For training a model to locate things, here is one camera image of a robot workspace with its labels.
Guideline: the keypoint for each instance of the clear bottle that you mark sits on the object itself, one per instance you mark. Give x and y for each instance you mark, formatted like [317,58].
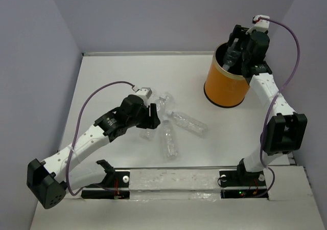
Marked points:
[147,134]
[164,102]
[168,140]
[187,123]
[232,55]

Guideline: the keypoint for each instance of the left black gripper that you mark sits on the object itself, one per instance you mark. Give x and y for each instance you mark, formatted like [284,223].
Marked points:
[152,121]

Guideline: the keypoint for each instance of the metal rail back edge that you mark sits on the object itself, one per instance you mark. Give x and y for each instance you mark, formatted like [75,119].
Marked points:
[145,53]

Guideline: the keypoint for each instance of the metal rail front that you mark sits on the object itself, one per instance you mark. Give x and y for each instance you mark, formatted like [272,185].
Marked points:
[180,167]

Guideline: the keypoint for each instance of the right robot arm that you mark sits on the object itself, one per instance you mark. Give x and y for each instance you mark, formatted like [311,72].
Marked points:
[283,128]

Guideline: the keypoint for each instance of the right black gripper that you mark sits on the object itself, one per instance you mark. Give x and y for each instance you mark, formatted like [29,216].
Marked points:
[238,32]

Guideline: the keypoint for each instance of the orange cylindrical bin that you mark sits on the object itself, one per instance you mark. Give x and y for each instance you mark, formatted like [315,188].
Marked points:
[222,88]

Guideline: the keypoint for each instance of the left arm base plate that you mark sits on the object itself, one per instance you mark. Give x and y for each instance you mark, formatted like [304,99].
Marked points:
[114,187]

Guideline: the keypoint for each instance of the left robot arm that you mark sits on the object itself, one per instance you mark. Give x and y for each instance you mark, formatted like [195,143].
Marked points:
[49,179]

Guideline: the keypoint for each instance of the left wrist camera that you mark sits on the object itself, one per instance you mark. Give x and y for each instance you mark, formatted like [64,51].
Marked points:
[144,93]

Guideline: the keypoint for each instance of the blue label plastic bottle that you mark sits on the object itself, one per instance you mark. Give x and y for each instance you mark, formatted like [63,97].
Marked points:
[153,98]

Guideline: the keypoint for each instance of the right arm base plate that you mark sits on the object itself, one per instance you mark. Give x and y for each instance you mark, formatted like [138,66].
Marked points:
[235,185]

